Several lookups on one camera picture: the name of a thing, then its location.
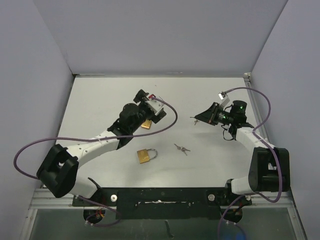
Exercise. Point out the silver key bunch on table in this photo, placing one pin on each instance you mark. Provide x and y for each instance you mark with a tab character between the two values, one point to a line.
182	149

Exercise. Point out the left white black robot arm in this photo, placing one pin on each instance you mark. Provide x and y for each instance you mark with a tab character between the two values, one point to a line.
58	171

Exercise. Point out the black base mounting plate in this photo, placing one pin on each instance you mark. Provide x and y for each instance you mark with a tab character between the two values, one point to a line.
169	203

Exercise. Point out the brass padlock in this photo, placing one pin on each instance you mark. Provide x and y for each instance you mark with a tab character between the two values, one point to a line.
145	155
147	124

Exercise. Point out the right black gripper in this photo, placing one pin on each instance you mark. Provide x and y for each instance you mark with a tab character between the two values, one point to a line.
209	116

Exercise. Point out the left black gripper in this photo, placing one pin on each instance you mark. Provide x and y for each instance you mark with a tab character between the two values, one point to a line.
142	97

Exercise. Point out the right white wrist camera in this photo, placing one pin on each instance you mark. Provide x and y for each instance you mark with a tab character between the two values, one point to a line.
224	99

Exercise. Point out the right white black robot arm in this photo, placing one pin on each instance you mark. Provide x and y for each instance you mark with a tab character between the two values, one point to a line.
269	169

